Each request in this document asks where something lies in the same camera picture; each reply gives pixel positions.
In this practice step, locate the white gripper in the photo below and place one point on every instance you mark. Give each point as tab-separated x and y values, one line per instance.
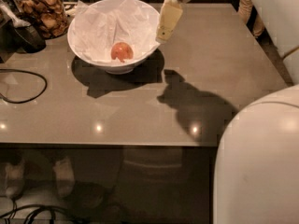
168	19

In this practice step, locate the red apple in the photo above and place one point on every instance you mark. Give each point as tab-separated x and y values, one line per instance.
121	51

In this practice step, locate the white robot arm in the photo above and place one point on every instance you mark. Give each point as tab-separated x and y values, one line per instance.
256	177

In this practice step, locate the white ceramic bowl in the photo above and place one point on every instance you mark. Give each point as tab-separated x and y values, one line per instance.
146	19

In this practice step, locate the white paper sheet in bowl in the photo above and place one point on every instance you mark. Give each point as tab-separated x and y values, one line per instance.
99	31

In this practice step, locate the person in tan trousers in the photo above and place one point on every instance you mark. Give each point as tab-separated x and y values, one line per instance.
244	11

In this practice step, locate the glass jar of dried chips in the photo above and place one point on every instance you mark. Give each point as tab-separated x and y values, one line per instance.
48	16

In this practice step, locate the black rounded device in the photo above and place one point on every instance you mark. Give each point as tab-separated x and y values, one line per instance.
28	38

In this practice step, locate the white metal scoop handle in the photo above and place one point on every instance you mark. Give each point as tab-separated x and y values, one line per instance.
17	22

